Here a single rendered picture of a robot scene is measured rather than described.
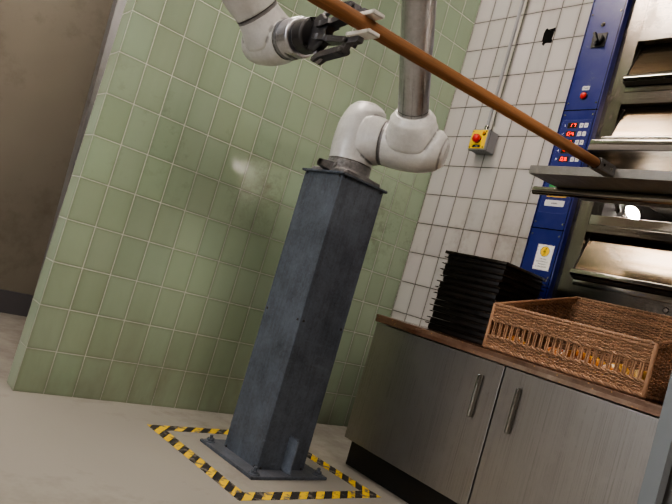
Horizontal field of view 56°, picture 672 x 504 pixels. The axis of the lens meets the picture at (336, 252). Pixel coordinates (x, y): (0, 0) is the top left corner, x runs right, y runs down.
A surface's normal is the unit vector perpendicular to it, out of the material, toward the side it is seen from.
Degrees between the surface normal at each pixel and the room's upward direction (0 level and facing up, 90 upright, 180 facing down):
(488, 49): 90
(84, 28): 90
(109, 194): 90
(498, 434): 90
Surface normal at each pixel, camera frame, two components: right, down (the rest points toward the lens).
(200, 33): 0.61, 0.14
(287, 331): -0.71, -0.24
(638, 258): -0.60, -0.56
